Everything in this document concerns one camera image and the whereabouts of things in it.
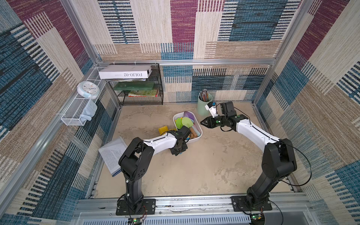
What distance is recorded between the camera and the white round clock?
732 millimetres

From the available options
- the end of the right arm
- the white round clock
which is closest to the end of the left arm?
the end of the right arm

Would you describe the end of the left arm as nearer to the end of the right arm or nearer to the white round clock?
the end of the right arm
